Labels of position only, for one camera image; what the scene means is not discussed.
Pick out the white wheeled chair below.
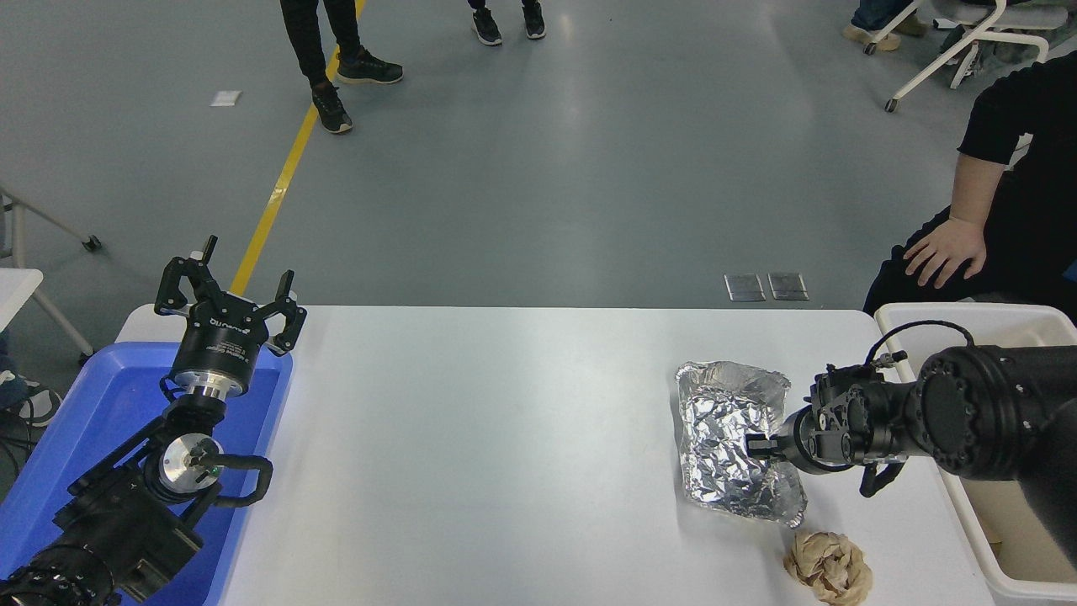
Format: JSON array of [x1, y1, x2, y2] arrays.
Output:
[[862, 0, 1077, 114]]

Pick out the white wheeled cart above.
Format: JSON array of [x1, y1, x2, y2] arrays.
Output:
[[0, 185, 103, 364]]

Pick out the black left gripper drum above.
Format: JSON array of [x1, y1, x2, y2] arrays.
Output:
[[171, 295, 272, 396]]

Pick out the silver foil tray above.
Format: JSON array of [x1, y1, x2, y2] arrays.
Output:
[[675, 361, 809, 529]]

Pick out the person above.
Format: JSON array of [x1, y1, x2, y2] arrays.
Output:
[[844, 0, 928, 53], [280, 0, 404, 135], [862, 50, 1077, 325], [469, 0, 549, 46], [0, 332, 64, 428]]

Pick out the blue plastic tray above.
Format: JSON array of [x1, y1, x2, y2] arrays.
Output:
[[0, 341, 294, 606]]

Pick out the person's hand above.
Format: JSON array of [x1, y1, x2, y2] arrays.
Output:
[[904, 216, 988, 290]]

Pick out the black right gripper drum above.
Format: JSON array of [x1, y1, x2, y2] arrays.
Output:
[[775, 365, 886, 478]]

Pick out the large pale plastic bin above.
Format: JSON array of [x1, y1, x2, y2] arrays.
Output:
[[875, 303, 1077, 600]]

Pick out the crumpled tan paper ball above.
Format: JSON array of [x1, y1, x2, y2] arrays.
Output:
[[783, 530, 873, 606]]

